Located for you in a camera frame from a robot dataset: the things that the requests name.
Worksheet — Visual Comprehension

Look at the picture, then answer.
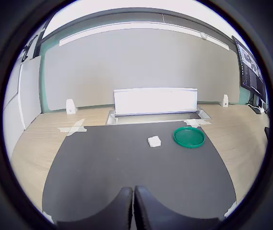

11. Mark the small white plastic terminal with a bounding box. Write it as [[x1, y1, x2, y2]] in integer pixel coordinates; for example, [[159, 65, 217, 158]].
[[147, 136, 162, 148]]

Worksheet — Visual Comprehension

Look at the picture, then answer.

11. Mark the round green lid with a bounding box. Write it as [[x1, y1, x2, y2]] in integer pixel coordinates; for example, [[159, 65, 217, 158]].
[[173, 126, 206, 149]]

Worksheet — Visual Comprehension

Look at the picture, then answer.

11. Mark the dark grey mat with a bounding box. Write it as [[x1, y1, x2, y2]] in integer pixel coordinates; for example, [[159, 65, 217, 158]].
[[42, 121, 237, 222]]

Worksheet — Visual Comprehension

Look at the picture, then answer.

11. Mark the white masking tape piece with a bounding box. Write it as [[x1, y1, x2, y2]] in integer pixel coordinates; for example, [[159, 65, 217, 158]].
[[57, 118, 88, 138], [223, 201, 237, 218], [183, 118, 213, 129], [42, 210, 55, 225]]

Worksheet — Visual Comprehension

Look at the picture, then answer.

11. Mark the white partition panel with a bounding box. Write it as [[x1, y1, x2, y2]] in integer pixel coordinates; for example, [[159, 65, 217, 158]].
[[2, 61, 23, 150], [18, 56, 42, 131]]

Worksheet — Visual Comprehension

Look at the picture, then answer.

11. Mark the black screen stand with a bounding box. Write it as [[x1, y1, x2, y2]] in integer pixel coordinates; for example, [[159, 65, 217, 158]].
[[248, 92, 265, 115]]

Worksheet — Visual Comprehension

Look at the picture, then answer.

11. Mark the black computer screen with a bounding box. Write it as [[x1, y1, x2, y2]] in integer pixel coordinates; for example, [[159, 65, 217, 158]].
[[231, 35, 268, 101]]

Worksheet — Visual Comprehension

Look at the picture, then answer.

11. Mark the silver cable duct tray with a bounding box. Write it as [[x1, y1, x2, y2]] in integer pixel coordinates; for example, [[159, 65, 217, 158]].
[[105, 109, 212, 126]]

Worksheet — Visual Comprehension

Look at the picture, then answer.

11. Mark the silver cable duct lid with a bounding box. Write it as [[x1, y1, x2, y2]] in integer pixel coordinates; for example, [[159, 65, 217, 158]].
[[113, 87, 198, 117]]

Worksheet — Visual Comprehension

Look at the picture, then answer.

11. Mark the grey partition with green frame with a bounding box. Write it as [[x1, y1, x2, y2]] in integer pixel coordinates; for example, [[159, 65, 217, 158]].
[[39, 28, 242, 113]]

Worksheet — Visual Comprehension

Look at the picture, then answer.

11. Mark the long white rail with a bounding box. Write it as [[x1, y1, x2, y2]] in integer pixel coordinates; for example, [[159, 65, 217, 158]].
[[59, 22, 230, 51]]

